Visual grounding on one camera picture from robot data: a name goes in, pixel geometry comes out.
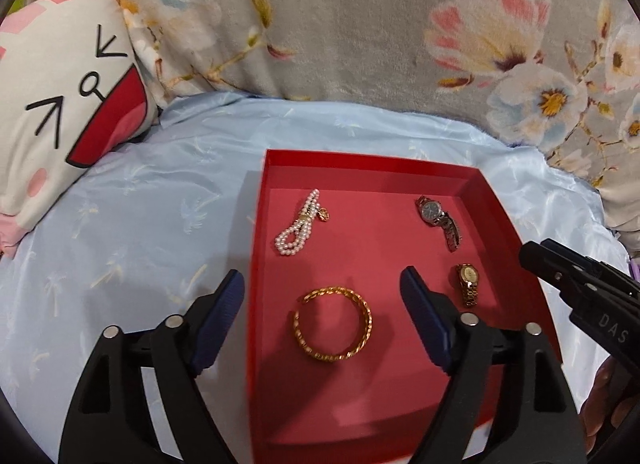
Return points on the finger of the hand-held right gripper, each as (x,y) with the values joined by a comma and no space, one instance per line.
(547,261)

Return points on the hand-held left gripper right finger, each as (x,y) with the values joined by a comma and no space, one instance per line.
(424,309)

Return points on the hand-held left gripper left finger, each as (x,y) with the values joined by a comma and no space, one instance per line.
(223,308)

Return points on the red tray box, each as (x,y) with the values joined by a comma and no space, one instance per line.
(370,294)

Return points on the person's right hand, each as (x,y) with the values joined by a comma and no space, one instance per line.
(600,409)

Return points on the gold wristwatch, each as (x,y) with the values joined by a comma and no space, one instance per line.
(469,280)

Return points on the silver wristwatch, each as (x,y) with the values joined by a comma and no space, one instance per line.
(436,216)

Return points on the light blue satin sheet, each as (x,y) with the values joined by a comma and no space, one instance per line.
(145,224)

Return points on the cartoon face pillow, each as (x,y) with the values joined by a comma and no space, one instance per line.
(55,108)

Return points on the floral grey blanket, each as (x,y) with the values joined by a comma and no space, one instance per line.
(380,28)

